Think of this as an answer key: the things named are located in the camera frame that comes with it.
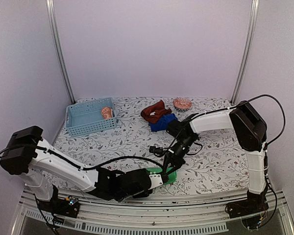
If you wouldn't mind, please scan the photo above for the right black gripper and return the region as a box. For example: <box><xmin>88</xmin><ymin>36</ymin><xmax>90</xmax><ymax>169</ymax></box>
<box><xmin>163</xmin><ymin>135</ymin><xmax>196</xmax><ymax>177</ymax></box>

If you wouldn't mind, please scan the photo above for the green towel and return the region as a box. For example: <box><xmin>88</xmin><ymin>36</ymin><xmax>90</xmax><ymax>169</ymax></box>
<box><xmin>146</xmin><ymin>167</ymin><xmax>176</xmax><ymax>185</ymax></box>

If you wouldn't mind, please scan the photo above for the orange bunny towel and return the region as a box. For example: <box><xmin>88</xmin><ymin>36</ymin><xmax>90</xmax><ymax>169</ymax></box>
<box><xmin>101</xmin><ymin>107</ymin><xmax>113</xmax><ymax>119</ymax></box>

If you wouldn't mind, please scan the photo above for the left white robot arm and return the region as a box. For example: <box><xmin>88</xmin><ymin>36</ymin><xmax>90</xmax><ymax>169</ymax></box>
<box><xmin>0</xmin><ymin>126</ymin><xmax>163</xmax><ymax>212</ymax></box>

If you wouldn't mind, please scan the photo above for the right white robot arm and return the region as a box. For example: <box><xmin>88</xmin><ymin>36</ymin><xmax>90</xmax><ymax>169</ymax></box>
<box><xmin>161</xmin><ymin>103</ymin><xmax>268</xmax><ymax>213</ymax></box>

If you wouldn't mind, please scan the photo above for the blue towel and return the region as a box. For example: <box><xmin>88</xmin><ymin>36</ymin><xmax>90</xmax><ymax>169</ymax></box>
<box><xmin>149</xmin><ymin>114</ymin><xmax>177</xmax><ymax>132</ymax></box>

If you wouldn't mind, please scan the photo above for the dark red towel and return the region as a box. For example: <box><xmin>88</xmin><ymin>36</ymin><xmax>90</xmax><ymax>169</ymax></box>
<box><xmin>141</xmin><ymin>100</ymin><xmax>172</xmax><ymax>124</ymax></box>

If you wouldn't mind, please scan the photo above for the red patterned bowl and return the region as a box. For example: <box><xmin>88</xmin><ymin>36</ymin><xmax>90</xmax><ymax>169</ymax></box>
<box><xmin>173</xmin><ymin>97</ymin><xmax>192</xmax><ymax>112</ymax></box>

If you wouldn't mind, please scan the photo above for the light blue plastic basket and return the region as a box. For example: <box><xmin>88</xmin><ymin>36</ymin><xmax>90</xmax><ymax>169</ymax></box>
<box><xmin>64</xmin><ymin>97</ymin><xmax>117</xmax><ymax>137</ymax></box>

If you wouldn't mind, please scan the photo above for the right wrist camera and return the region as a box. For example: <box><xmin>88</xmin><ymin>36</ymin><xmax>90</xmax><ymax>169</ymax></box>
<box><xmin>149</xmin><ymin>146</ymin><xmax>171</xmax><ymax>157</ymax></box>

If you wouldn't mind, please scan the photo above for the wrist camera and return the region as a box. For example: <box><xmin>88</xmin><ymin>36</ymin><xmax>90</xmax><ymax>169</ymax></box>
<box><xmin>149</xmin><ymin>173</ymin><xmax>169</xmax><ymax>189</ymax></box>
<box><xmin>149</xmin><ymin>146</ymin><xmax>171</xmax><ymax>157</ymax></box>

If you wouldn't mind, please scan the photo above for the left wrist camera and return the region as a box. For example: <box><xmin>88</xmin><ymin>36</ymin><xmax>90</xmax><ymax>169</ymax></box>
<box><xmin>149</xmin><ymin>173</ymin><xmax>169</xmax><ymax>189</ymax></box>

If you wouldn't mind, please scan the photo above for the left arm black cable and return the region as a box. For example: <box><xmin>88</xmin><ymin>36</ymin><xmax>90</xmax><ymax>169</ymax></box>
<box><xmin>0</xmin><ymin>145</ymin><xmax>165</xmax><ymax>173</ymax></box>

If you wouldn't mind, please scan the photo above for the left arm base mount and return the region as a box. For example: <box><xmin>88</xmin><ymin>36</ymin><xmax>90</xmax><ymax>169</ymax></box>
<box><xmin>38</xmin><ymin>186</ymin><xmax>80</xmax><ymax>218</ymax></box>

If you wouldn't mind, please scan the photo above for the front aluminium rail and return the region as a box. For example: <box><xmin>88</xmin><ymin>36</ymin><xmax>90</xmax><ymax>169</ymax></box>
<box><xmin>11</xmin><ymin>188</ymin><xmax>294</xmax><ymax>235</ymax></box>

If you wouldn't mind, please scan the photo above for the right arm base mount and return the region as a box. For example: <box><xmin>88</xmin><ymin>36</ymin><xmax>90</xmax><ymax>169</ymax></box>
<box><xmin>225</xmin><ymin>191</ymin><xmax>269</xmax><ymax>230</ymax></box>

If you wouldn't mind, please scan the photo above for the right aluminium frame post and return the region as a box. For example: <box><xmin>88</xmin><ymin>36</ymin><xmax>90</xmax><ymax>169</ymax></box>
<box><xmin>230</xmin><ymin>0</ymin><xmax>259</xmax><ymax>104</ymax></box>

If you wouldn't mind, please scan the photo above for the aluminium frame post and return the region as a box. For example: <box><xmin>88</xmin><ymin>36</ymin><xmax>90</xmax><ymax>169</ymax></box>
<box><xmin>46</xmin><ymin>0</ymin><xmax>75</xmax><ymax>104</ymax></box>
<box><xmin>230</xmin><ymin>0</ymin><xmax>259</xmax><ymax>104</ymax></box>

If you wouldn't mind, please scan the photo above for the left aluminium frame post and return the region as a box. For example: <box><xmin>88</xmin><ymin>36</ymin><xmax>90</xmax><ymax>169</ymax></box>
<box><xmin>46</xmin><ymin>0</ymin><xmax>75</xmax><ymax>104</ymax></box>

